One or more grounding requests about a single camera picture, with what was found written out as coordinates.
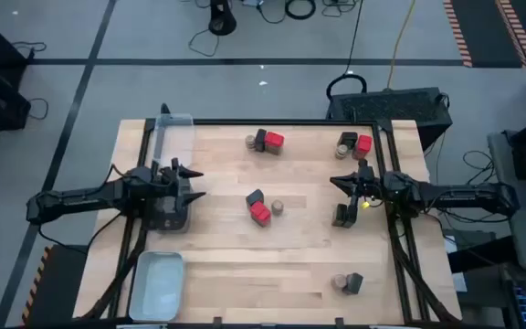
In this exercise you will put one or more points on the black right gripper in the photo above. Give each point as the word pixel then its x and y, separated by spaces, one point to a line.
pixel 370 185

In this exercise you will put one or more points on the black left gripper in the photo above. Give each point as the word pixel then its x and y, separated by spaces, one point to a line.
pixel 167 183

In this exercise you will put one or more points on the red smoked paprika tin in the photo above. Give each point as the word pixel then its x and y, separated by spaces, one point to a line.
pixel 260 212
pixel 274 139
pixel 363 144

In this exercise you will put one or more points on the cork lidded glass spice jar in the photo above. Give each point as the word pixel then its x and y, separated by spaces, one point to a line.
pixel 277 207
pixel 341 151
pixel 250 141
pixel 339 281

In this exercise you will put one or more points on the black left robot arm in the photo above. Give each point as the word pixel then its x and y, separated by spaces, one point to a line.
pixel 85 196

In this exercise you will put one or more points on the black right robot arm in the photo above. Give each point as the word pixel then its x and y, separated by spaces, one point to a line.
pixel 450 194

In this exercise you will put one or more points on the small yellow tag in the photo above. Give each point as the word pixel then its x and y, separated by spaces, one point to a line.
pixel 365 205

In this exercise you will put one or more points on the black plastic bin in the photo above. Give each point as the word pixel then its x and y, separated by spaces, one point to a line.
pixel 167 220

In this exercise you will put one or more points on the clear plastic bin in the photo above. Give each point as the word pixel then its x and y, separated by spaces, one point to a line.
pixel 174 137

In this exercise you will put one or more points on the black mesh computer tower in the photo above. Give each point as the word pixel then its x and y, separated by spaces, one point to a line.
pixel 391 109

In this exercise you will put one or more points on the white plastic bin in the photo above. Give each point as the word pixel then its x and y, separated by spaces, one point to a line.
pixel 155 288

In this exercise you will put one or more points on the black table clamp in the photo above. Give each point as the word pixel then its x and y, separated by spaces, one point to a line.
pixel 339 322
pixel 217 322

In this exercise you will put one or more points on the black orange striped floor mat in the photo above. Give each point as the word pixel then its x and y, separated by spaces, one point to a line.
pixel 57 283
pixel 487 27

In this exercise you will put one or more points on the black stand base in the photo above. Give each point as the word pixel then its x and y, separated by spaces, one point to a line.
pixel 222 18

